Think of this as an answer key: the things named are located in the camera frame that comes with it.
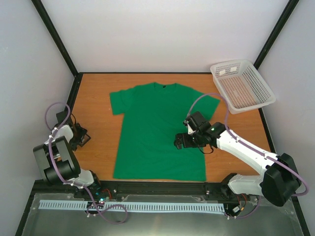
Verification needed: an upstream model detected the green t-shirt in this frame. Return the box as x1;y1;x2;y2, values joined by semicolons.
110;83;220;181

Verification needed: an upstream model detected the white perforated plastic basket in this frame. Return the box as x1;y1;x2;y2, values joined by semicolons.
210;59;276;114

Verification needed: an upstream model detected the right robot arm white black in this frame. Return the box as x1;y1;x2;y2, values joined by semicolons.
174;122;302;207

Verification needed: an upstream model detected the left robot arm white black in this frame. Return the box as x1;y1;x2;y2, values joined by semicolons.
33;111;102;198

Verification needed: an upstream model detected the small circuit board with led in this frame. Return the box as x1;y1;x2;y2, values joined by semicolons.
96;189;112;202

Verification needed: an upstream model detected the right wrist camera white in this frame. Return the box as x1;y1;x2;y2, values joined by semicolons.
183;111;211;135

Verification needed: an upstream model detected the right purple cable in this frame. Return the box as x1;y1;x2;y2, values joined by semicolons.
187;92;310;197

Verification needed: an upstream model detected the black aluminium rail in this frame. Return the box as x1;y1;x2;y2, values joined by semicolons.
101;181;224;201

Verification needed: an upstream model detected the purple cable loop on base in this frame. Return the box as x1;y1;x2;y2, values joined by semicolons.
86;200;128;225

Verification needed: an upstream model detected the light blue cable duct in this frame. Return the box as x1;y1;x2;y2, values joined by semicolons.
38;200;224;215

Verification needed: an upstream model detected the left black frame post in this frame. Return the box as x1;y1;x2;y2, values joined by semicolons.
31;0;80;77

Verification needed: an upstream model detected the black frame post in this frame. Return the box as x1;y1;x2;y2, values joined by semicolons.
31;0;80;77
253;0;300;70

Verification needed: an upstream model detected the right black frame post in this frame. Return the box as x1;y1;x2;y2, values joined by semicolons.
253;0;300;70

